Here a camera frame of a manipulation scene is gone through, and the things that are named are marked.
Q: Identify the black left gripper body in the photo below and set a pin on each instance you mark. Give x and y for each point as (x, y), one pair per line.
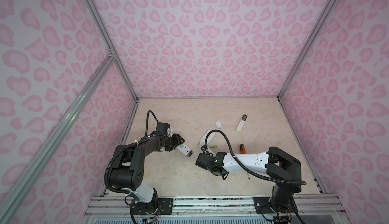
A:
(172, 142)

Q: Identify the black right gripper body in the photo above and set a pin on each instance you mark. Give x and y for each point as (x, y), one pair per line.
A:
(211, 171)

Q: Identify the white air conditioner remote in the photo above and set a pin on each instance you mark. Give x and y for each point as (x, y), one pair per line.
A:
(185, 150)

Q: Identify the white remote with eco sticker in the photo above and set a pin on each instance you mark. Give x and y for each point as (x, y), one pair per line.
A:
(206, 138)

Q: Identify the white battery cover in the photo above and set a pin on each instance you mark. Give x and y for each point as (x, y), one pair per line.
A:
(218, 125)

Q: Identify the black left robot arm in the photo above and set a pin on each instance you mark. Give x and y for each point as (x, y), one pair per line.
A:
(125, 171)

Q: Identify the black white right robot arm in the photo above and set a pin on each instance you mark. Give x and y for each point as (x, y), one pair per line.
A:
(274, 165)

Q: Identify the slim white remote with display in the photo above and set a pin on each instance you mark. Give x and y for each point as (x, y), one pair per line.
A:
(241, 123)

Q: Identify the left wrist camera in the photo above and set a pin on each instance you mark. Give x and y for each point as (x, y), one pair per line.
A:
(163, 129)

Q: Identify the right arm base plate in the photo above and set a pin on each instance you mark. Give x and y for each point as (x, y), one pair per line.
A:
(265, 205)

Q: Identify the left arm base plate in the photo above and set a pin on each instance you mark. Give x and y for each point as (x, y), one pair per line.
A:
(150, 206)

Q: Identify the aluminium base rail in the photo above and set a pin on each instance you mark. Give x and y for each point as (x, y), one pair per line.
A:
(312, 209)

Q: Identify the aluminium diagonal frame bar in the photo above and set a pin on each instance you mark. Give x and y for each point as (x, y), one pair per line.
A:
(21, 188)

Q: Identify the aluminium corner frame post left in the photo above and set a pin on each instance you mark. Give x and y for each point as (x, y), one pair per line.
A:
(97, 18)

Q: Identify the aluminium corner frame post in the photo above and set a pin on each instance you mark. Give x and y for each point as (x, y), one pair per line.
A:
(97, 18)
(318, 25)

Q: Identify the aluminium corner frame post right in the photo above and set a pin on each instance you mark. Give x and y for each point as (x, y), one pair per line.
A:
(318, 25)

